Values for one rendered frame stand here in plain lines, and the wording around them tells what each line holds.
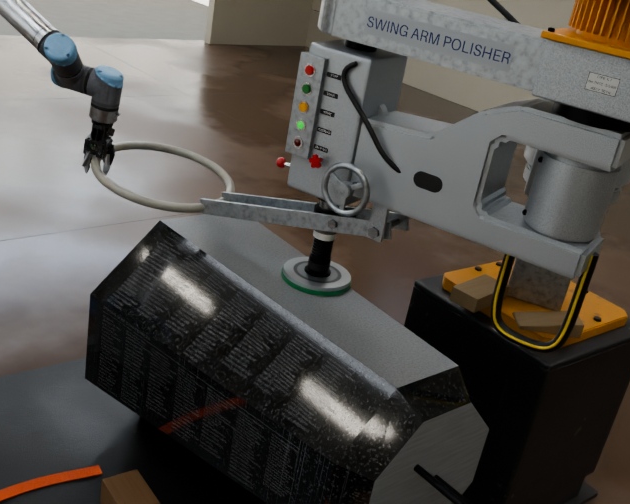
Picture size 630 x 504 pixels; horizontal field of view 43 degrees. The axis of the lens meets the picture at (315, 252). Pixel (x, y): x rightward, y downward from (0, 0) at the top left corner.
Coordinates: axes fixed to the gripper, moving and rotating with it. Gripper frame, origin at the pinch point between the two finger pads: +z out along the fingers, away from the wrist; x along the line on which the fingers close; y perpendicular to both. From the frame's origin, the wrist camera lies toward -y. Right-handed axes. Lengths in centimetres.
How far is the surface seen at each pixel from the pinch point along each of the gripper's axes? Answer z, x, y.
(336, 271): -4, 86, 31
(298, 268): -3, 74, 34
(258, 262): 1, 62, 29
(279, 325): 2, 72, 61
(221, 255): 3, 50, 29
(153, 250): 12.4, 27.3, 20.4
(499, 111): -74, 108, 60
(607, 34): -99, 122, 69
